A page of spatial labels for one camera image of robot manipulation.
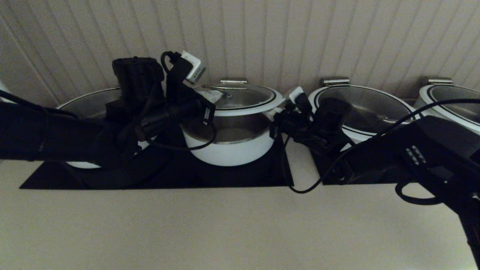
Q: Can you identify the deep white pot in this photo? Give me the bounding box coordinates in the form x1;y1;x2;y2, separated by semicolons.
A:
180;109;277;167

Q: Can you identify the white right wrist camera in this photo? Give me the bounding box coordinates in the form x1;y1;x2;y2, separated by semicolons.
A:
287;86;312;112

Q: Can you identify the far right white pot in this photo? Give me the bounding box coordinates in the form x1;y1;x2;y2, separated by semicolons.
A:
418;84;480;134

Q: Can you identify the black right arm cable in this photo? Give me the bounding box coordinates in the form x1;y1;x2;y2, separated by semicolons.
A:
281;98;480;206

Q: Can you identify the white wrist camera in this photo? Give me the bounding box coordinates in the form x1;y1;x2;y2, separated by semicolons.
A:
287;86;312;112
165;51;206;98

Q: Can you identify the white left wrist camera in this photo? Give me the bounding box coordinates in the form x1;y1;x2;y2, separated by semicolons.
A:
165;51;206;98

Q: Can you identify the white pole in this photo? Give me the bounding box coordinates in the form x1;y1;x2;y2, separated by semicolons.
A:
0;79;15;102

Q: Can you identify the black glass induction panel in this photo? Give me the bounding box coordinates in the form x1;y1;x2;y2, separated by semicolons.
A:
19;127;294;189
311;144;480;185

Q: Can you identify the small glass lid white rim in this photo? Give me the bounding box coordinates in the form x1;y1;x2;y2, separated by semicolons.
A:
195;83;285;117

